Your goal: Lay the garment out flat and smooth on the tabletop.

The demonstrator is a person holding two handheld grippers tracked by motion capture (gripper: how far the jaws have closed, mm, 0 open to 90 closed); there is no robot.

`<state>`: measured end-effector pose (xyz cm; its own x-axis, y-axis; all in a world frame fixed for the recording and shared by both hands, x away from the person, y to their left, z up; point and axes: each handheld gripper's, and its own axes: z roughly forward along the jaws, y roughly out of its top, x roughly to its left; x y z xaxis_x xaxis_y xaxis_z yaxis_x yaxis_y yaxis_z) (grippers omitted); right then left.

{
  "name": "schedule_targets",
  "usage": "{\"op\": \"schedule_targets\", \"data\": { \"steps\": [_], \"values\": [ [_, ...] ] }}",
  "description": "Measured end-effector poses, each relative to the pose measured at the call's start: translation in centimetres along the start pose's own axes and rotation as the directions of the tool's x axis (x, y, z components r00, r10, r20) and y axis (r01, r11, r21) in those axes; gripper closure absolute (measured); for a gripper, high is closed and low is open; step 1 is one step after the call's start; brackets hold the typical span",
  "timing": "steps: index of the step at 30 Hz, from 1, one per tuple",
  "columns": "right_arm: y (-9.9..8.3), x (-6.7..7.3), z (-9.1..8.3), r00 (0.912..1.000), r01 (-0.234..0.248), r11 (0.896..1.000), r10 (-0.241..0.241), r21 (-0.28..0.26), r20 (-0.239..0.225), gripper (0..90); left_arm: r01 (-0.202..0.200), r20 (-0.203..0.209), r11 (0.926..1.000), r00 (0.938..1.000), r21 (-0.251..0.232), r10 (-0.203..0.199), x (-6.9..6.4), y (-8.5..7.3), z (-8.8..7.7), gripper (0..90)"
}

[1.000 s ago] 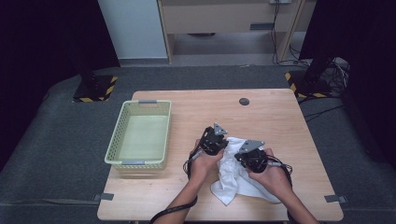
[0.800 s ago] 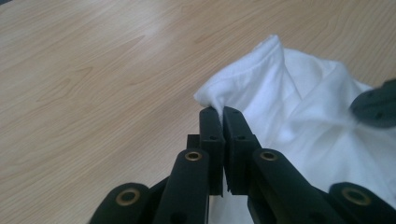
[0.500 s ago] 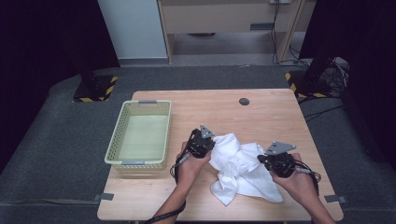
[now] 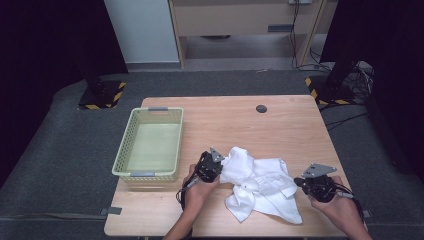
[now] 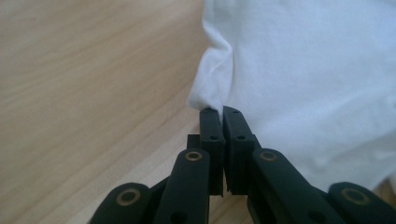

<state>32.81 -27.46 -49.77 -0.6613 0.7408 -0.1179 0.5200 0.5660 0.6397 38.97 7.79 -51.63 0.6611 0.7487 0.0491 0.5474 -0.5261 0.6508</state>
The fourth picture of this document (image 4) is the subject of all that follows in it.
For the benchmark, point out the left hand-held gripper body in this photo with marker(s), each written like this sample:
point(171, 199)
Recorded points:
point(208, 166)

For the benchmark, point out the dark round table grommet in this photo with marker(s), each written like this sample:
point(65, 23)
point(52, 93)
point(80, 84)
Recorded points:
point(261, 108)

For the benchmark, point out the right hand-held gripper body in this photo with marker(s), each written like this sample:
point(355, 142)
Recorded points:
point(320, 188)

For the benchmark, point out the black stand with striped base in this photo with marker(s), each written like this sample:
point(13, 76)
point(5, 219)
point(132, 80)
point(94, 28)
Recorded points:
point(101, 95)
point(330, 90)

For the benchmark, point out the grey tape strip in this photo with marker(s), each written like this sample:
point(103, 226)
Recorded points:
point(367, 213)
point(113, 210)

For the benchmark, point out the black curtain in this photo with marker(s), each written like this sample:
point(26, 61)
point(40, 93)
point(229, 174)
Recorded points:
point(393, 66)
point(40, 50)

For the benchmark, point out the white t-shirt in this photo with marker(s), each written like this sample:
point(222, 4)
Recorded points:
point(266, 180)

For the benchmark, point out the person's left hand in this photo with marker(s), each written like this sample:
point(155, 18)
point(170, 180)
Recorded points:
point(196, 195)

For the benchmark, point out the green plastic basket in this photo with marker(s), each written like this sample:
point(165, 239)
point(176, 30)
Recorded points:
point(150, 146)

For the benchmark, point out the person's right hand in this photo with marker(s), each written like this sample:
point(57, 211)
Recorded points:
point(341, 206)

